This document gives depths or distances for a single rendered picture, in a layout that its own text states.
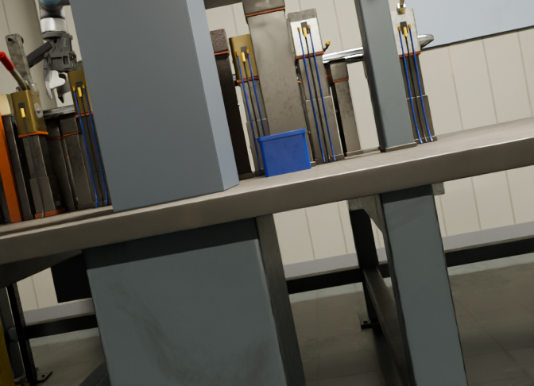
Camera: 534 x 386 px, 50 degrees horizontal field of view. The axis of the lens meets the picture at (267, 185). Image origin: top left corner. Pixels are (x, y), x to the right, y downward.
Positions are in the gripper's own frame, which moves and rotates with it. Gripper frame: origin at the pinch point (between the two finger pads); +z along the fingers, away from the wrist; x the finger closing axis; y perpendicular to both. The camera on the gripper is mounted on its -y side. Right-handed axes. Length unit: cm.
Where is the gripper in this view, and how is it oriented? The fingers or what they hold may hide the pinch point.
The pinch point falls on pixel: (54, 98)
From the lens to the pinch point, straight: 194.4
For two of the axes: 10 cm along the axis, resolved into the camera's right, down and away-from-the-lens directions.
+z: 0.9, 9.9, 0.4
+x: 0.2, -0.4, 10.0
